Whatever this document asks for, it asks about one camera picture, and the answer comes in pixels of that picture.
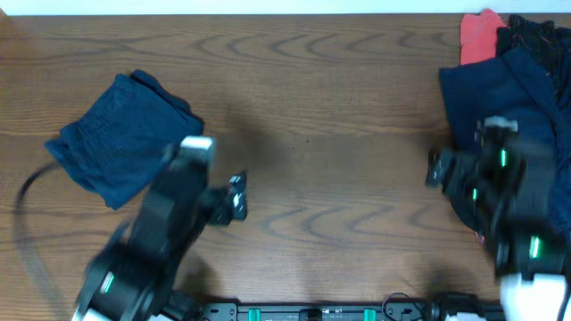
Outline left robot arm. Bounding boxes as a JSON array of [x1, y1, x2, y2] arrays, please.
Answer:
[[73, 152, 247, 320]]

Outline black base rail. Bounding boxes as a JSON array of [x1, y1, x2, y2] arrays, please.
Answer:
[[191, 301, 505, 321]]

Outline dark blue denim shorts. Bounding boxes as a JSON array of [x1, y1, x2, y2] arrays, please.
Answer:
[[45, 70, 204, 210]]

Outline dark blue garment in pile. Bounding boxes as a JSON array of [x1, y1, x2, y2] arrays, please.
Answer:
[[439, 48, 570, 236]]

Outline red garment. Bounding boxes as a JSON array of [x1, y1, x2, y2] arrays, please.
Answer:
[[460, 9, 505, 65]]

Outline black knit garment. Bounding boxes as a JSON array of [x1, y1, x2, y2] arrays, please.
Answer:
[[496, 14, 570, 95]]

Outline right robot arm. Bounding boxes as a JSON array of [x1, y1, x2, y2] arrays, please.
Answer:
[[426, 128, 570, 320]]

